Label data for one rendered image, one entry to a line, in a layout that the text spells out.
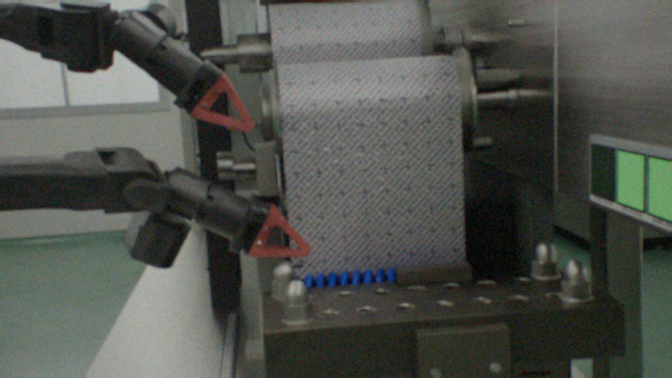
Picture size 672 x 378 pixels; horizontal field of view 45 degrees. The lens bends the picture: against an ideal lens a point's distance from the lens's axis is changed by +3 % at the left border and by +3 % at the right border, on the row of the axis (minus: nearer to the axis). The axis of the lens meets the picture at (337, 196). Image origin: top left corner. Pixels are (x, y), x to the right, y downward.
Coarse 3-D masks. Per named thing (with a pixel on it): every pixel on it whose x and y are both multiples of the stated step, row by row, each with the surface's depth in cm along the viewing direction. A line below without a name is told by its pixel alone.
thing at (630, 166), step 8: (624, 152) 76; (624, 160) 76; (632, 160) 75; (640, 160) 73; (624, 168) 77; (632, 168) 75; (640, 168) 73; (624, 176) 77; (632, 176) 75; (640, 176) 73; (624, 184) 77; (632, 184) 75; (640, 184) 74; (624, 192) 77; (632, 192) 75; (640, 192) 74; (624, 200) 77; (632, 200) 75; (640, 200) 74; (640, 208) 74
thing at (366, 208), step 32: (288, 160) 102; (320, 160) 102; (352, 160) 103; (384, 160) 103; (416, 160) 103; (448, 160) 104; (288, 192) 102; (320, 192) 103; (352, 192) 103; (384, 192) 104; (416, 192) 104; (448, 192) 105; (320, 224) 104; (352, 224) 104; (384, 224) 104; (416, 224) 105; (448, 224) 105; (320, 256) 104; (352, 256) 105; (384, 256) 105; (416, 256) 106; (448, 256) 106
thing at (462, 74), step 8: (456, 64) 106; (272, 72) 104; (464, 72) 104; (272, 80) 103; (464, 80) 104; (272, 88) 102; (464, 88) 104; (272, 96) 101; (464, 96) 103; (272, 104) 101; (464, 104) 103; (464, 112) 104; (464, 120) 104; (464, 128) 105; (464, 136) 106
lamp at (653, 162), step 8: (656, 160) 70; (656, 168) 71; (664, 168) 69; (656, 176) 71; (664, 176) 69; (656, 184) 71; (664, 184) 69; (656, 192) 71; (664, 192) 69; (656, 200) 71; (664, 200) 70; (656, 208) 71; (664, 208) 70; (664, 216) 70
